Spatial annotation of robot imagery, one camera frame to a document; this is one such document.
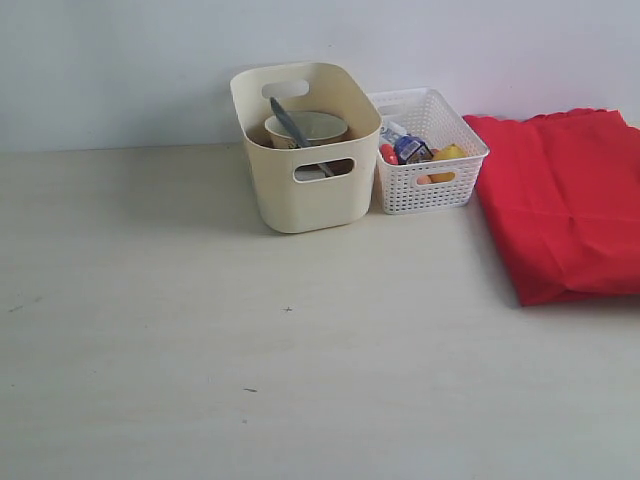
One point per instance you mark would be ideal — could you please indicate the pale green ceramic bowl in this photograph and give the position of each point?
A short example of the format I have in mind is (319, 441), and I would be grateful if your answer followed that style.
(282, 140)

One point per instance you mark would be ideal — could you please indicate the brown wooden plate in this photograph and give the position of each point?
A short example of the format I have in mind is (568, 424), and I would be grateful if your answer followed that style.
(337, 167)

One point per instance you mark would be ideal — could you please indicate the stainless steel cup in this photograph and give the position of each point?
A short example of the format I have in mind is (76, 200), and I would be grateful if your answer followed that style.
(307, 175)

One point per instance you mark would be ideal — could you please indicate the silver table knife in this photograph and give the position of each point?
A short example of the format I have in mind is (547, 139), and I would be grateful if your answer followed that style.
(292, 125)

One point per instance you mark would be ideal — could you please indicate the cream plastic storage bin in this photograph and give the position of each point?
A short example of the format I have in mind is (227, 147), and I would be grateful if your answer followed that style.
(287, 205)

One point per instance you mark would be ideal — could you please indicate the yellow lemon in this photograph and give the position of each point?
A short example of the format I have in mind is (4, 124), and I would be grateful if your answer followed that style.
(450, 152)

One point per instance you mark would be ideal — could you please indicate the white perforated plastic basket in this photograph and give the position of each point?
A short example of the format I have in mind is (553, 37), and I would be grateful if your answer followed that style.
(424, 112)

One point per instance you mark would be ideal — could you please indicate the red sausage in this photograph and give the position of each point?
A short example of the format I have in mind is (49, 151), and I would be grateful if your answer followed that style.
(388, 154)

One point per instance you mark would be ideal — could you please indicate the red scalloped cloth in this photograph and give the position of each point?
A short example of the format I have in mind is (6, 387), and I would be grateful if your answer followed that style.
(560, 194)

